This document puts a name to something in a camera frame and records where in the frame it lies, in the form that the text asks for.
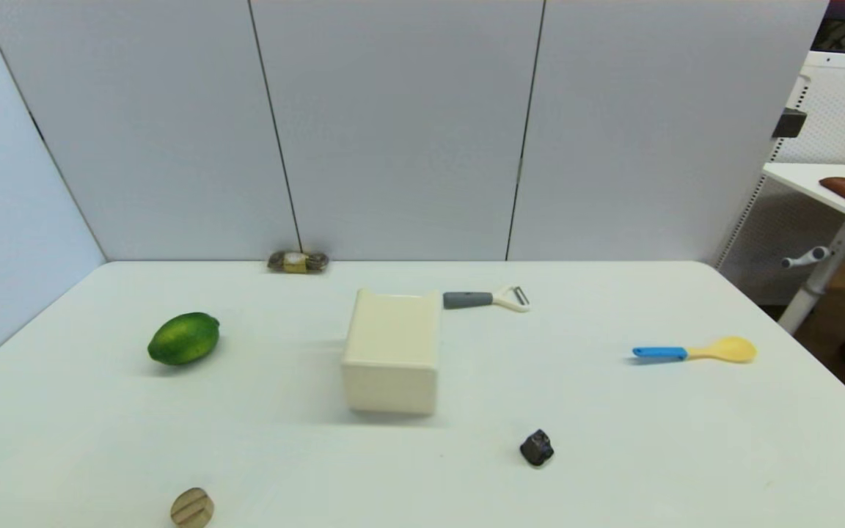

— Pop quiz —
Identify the cream rectangular box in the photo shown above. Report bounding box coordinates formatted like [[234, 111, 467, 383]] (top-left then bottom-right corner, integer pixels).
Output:
[[341, 288, 444, 417]]

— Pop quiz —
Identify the dark wrapped bundle yellow band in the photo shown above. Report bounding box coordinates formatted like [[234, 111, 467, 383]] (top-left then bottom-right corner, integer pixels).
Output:
[[267, 250, 329, 274]]

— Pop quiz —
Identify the green lime fruit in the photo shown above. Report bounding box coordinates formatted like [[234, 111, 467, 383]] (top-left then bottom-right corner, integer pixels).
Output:
[[147, 312, 221, 366]]

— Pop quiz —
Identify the round wooden disc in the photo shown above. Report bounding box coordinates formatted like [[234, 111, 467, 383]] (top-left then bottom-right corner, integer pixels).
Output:
[[170, 487, 215, 528]]

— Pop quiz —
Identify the white side desk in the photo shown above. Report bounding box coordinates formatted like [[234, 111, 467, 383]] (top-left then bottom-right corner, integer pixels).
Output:
[[763, 163, 845, 336]]

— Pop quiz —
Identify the black clamp block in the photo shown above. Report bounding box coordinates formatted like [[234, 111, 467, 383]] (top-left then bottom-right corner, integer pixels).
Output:
[[772, 108, 808, 140]]

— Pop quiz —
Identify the grey handled white peeler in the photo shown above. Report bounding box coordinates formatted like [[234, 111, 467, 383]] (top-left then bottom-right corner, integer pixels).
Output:
[[442, 286, 530, 313]]

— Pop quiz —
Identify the blue handled yellow spoon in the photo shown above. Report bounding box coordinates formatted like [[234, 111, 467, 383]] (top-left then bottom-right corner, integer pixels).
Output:
[[632, 336, 758, 364]]

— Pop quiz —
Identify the grey desk crank handle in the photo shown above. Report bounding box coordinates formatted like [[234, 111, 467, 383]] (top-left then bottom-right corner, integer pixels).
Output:
[[782, 246, 833, 269]]

